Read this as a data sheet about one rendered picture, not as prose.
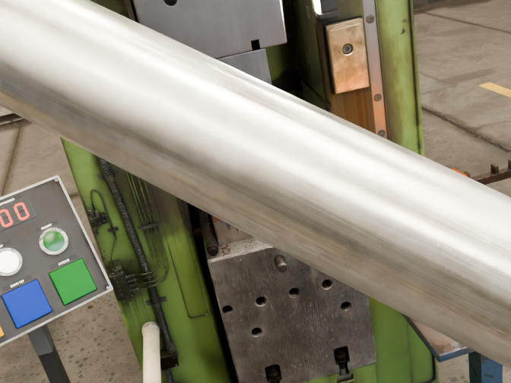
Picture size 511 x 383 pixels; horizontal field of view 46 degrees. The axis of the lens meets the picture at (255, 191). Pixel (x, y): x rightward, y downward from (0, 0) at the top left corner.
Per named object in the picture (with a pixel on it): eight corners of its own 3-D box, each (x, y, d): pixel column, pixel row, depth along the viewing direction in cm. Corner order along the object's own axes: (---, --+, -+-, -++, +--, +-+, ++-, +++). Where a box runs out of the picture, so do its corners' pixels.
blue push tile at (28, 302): (52, 311, 124) (37, 278, 124) (17, 328, 121) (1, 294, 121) (51, 311, 126) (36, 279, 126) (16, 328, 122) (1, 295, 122)
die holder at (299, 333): (377, 362, 165) (360, 223, 145) (242, 399, 162) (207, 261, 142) (322, 258, 215) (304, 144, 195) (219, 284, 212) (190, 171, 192)
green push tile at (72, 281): (97, 288, 129) (82, 257, 129) (64, 305, 125) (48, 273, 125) (96, 289, 130) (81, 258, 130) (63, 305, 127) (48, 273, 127)
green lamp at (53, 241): (67, 250, 127) (60, 233, 125) (45, 255, 127) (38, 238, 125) (68, 243, 130) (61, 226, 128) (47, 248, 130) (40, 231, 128)
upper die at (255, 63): (272, 90, 134) (265, 48, 130) (185, 110, 132) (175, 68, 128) (244, 52, 171) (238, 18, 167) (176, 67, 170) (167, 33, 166)
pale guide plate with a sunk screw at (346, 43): (369, 87, 150) (363, 18, 143) (334, 94, 150) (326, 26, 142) (366, 84, 152) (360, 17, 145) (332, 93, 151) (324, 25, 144)
